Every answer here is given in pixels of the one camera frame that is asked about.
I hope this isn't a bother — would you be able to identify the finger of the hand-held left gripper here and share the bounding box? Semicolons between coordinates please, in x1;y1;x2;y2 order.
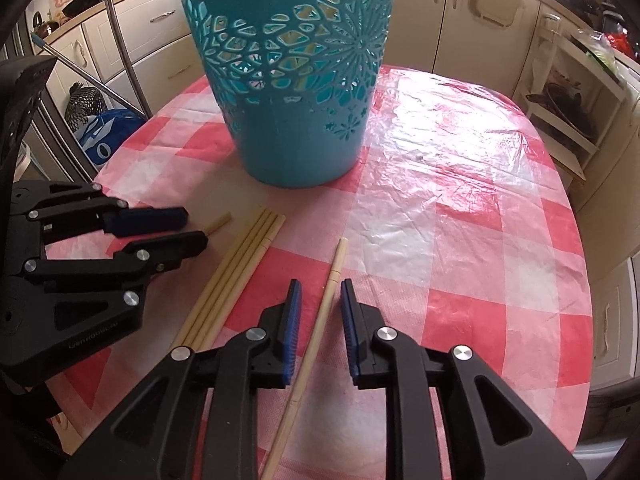
10;181;189;241
22;230;209;334

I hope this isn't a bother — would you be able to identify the blue plastic bag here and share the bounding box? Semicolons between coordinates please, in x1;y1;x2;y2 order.
75;109;147;167

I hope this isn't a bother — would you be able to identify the red checkered plastic tablecloth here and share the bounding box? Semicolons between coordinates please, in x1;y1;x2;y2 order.
47;62;596;480

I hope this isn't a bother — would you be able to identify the bag of green vegetables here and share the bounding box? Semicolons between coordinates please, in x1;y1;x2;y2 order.
570;27;622;74

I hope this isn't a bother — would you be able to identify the dark kettle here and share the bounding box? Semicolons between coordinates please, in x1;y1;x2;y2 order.
31;10;59;37

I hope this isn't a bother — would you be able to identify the white cabinet with panelled drawers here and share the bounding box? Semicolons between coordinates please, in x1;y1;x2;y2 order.
575;55;640;403

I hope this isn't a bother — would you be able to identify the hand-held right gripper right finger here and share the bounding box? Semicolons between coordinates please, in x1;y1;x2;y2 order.
340;279;588;480

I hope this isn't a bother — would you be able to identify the white cabinet with wide drawers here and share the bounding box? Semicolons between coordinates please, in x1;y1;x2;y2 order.
37;0;206;111

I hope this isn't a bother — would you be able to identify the white tiered storage rack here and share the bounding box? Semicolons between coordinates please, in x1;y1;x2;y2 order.
512;12;629;184

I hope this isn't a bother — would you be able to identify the long bamboo chopstick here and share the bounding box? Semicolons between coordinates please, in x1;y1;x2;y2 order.
200;215;287;351
206;212;232;236
176;205;264;348
182;209;272;349
192;212;279;350
260;237;349;480

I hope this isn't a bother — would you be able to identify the dark pan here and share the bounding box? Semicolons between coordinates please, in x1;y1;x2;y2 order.
525;82;599;144

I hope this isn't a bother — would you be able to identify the black patterned bag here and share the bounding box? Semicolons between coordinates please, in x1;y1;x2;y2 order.
65;81;109;127

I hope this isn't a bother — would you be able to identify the red plastic bag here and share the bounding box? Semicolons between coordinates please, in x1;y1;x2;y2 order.
606;30;634;54

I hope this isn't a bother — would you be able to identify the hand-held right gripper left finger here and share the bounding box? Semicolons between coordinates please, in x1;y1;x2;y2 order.
57;280;303;480

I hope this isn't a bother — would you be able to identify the teal perforated plastic basket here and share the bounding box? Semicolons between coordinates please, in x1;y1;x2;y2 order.
167;0;402;188

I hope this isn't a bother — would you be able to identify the white cabinet run with doors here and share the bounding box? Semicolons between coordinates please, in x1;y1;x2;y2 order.
385;0;544;93

